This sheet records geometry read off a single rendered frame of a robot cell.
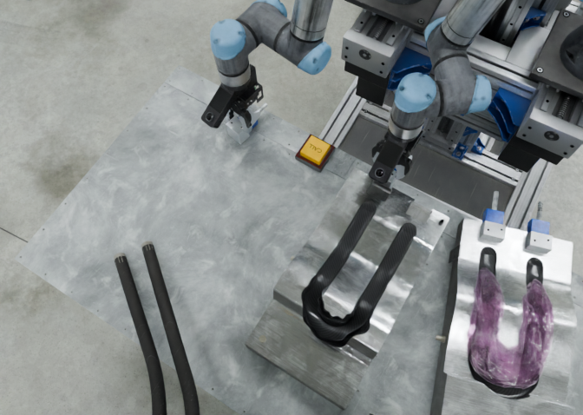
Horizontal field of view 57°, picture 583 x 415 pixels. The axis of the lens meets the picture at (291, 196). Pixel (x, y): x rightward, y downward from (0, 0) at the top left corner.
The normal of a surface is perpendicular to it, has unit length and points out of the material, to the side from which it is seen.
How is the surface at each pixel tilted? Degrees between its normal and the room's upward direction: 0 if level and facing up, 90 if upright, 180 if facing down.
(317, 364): 0
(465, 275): 28
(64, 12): 0
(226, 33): 0
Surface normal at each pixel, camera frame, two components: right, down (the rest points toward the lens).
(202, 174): -0.02, -0.40
